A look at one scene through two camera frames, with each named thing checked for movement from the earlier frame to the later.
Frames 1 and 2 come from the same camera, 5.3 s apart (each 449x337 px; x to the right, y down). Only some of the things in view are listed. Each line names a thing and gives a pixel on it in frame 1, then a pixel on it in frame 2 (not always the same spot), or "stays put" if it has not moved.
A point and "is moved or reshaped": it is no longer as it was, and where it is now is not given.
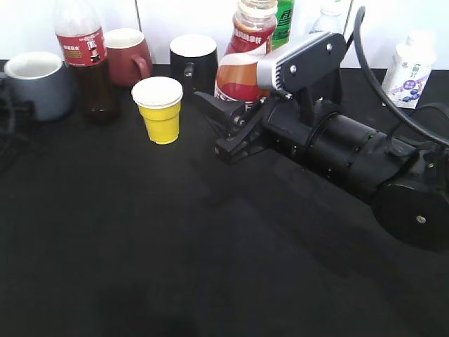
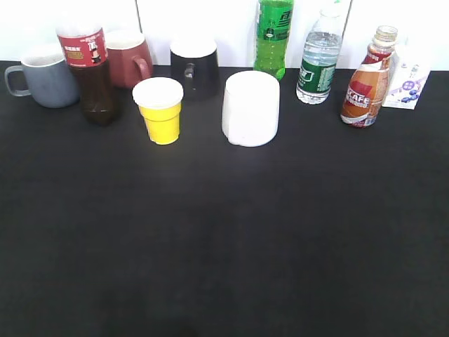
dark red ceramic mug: [128, 58] stays put
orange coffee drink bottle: [250, 39] -> [367, 86]
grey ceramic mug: [37, 86] is moved or reshaped
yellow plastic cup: [158, 100] stays put
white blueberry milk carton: [407, 71] stays put
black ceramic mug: [193, 60] stays put
